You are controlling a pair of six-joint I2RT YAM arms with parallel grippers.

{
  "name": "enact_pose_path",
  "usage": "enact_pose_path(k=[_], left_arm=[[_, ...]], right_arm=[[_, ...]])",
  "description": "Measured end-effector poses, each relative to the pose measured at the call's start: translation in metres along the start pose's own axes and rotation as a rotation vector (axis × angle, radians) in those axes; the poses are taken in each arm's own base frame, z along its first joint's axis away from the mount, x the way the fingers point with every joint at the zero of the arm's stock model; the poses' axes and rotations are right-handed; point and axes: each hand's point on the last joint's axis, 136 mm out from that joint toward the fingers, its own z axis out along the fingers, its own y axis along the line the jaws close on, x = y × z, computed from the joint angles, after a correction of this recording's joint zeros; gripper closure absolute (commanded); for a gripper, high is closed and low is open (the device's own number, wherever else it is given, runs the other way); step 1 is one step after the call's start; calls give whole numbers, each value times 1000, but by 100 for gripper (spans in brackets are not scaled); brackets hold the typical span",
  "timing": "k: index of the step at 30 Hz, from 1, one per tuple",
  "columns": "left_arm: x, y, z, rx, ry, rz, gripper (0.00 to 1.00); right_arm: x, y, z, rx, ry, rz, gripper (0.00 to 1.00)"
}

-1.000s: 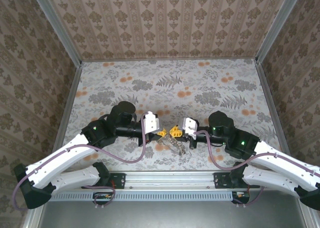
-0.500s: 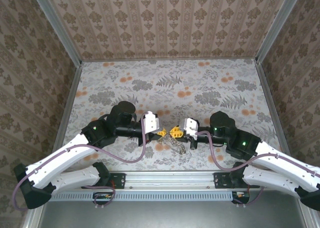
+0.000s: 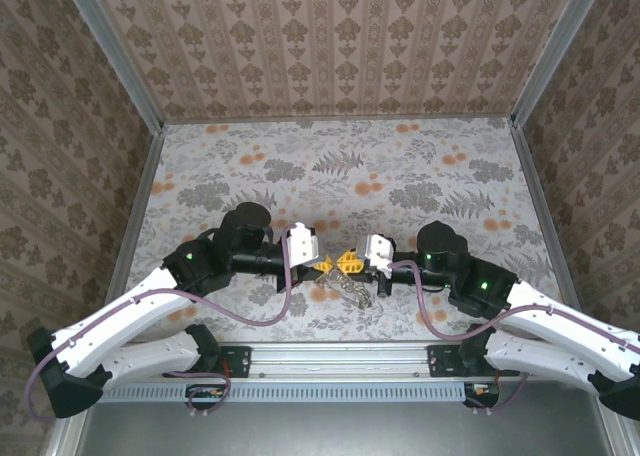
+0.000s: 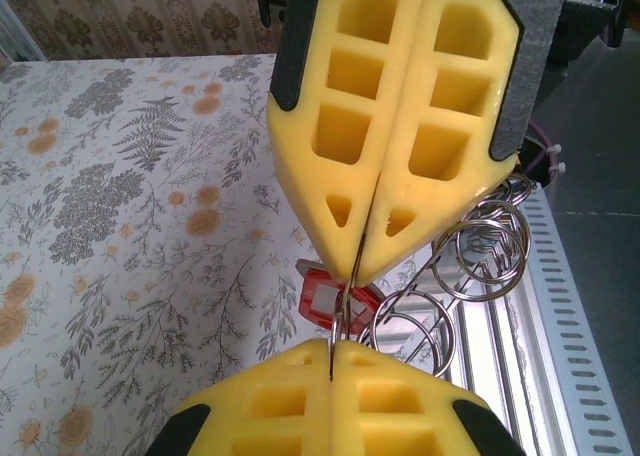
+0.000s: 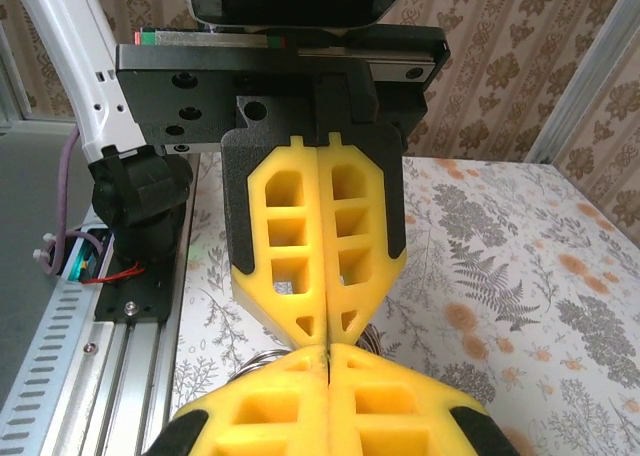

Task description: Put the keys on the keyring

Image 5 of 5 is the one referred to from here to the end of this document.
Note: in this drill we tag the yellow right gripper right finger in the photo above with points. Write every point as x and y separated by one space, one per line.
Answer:
410 416

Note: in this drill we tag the aluminium frame post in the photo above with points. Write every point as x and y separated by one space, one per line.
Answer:
585 66

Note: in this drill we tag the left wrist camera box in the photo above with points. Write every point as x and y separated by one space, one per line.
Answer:
300 1

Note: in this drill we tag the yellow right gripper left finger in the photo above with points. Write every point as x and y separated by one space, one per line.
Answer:
250 416

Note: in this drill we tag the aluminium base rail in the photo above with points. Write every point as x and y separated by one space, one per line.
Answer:
125 401

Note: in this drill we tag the floral printed tablecloth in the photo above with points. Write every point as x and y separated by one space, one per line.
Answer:
500 276

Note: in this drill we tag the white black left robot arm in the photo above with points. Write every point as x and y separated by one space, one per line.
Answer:
107 111

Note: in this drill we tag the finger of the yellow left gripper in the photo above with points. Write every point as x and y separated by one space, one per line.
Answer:
365 286
260 286

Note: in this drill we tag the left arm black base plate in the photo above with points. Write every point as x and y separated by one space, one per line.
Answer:
130 296

